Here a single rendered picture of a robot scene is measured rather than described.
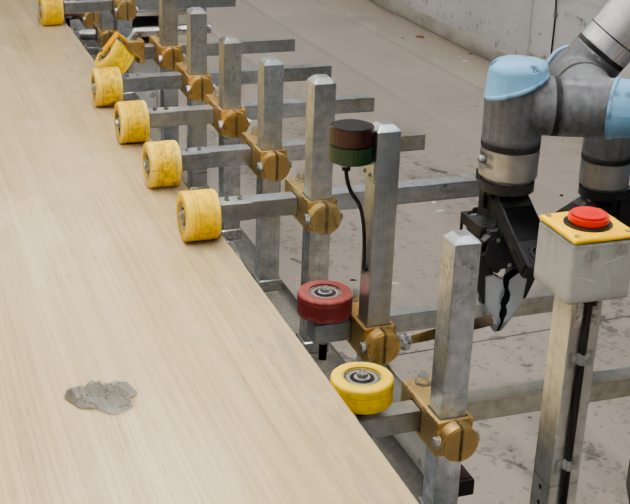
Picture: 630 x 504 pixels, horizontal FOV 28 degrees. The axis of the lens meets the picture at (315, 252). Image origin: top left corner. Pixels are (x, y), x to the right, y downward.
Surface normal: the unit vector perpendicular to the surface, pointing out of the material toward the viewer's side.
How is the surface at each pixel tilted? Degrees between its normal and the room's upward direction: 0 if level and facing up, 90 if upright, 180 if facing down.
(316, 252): 90
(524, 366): 0
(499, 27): 90
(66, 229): 0
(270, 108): 90
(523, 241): 31
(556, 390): 90
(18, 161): 0
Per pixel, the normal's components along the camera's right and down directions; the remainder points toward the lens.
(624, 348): 0.04, -0.92
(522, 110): 0.00, 0.39
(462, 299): 0.33, 0.38
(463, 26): -0.92, 0.12
